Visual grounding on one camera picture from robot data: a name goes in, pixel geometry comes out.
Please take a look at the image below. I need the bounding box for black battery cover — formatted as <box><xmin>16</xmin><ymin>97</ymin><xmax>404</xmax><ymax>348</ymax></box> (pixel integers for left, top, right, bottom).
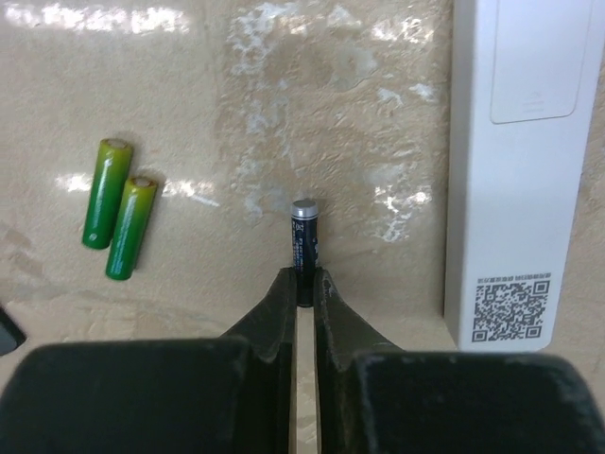
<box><xmin>0</xmin><ymin>307</ymin><xmax>27</xmax><ymax>356</ymax></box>

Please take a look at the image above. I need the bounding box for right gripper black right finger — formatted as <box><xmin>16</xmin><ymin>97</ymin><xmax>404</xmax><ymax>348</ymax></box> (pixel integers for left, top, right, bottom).
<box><xmin>313</xmin><ymin>270</ymin><xmax>604</xmax><ymax>453</ymax></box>

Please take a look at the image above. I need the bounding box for white remote control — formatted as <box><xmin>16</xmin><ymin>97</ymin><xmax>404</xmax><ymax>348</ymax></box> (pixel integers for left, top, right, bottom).
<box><xmin>444</xmin><ymin>0</ymin><xmax>604</xmax><ymax>352</ymax></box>

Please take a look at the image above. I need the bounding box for dark blue battery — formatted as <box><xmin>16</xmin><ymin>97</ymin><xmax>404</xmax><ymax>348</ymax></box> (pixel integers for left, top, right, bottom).
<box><xmin>290</xmin><ymin>199</ymin><xmax>319</xmax><ymax>307</ymax></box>

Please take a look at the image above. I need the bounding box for green battery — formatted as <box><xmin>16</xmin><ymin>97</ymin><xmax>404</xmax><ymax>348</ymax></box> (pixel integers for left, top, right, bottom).
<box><xmin>82</xmin><ymin>138</ymin><xmax>133</xmax><ymax>250</ymax></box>
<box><xmin>105</xmin><ymin>176</ymin><xmax>158</xmax><ymax>281</ymax></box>

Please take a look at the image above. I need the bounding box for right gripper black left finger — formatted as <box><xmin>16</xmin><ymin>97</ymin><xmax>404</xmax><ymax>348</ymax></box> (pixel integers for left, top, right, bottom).
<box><xmin>1</xmin><ymin>269</ymin><xmax>297</xmax><ymax>453</ymax></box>

